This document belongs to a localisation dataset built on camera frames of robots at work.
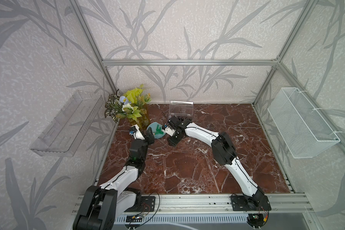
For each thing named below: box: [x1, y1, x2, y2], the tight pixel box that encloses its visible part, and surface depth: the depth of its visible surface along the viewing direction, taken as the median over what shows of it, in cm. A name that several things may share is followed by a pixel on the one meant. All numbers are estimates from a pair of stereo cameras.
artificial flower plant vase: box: [104, 84, 152, 129], surface depth 90 cm
